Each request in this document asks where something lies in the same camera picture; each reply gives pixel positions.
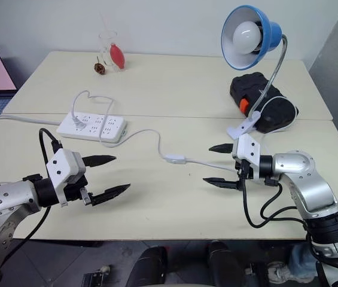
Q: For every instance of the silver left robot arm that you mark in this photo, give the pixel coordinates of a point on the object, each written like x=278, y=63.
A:
x=4, y=197

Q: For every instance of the clear glass beaker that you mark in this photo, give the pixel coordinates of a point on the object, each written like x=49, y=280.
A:
x=104, y=45

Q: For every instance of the dark rounded shape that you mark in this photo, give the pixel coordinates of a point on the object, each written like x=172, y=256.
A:
x=225, y=266
x=149, y=266

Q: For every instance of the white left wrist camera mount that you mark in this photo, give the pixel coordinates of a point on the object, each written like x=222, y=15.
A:
x=59, y=167

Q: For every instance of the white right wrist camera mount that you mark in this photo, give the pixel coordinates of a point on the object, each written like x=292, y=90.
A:
x=248, y=149

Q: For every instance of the blue clip-on desk lamp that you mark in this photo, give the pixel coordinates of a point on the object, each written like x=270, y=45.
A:
x=272, y=30

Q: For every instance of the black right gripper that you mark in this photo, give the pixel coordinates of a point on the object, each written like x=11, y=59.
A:
x=244, y=170

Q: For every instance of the black bag with orange latch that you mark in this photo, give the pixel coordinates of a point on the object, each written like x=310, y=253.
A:
x=246, y=85

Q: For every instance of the black metal caster base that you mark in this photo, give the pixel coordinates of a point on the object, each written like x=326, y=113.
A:
x=95, y=276

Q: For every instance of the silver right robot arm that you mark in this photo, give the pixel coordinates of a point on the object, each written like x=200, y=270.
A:
x=312, y=191

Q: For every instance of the thin clear glass rod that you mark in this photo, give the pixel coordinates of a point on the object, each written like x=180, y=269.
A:
x=104, y=21

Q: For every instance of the white light bulb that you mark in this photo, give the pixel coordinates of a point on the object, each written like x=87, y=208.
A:
x=245, y=37

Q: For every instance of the small brown dried cone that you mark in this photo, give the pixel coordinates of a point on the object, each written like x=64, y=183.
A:
x=100, y=68

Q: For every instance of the red rubber bulb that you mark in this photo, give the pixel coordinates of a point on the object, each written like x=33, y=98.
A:
x=117, y=56

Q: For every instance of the white sneaker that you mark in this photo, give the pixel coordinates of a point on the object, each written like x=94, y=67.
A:
x=277, y=272

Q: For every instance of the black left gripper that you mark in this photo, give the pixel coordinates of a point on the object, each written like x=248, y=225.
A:
x=74, y=191

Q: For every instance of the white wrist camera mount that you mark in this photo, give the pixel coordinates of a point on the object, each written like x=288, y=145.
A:
x=248, y=149
x=59, y=167

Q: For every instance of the white power strip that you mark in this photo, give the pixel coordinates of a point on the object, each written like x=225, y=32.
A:
x=67, y=127

